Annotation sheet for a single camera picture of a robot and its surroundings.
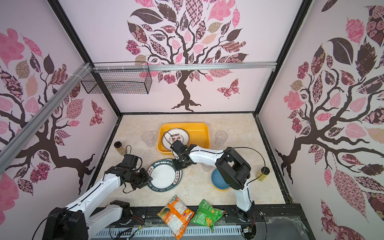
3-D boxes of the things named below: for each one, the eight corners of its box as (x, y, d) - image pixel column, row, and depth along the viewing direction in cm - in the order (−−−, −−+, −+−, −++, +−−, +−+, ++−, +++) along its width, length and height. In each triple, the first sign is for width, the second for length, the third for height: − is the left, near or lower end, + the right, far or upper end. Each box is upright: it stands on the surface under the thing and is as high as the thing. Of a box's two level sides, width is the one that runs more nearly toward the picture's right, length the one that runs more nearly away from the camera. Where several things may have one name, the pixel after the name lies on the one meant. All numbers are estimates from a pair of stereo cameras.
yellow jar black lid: (257, 181, 86) (263, 175, 79) (255, 173, 89) (260, 166, 82) (265, 181, 86) (271, 175, 79) (262, 173, 89) (268, 166, 82)
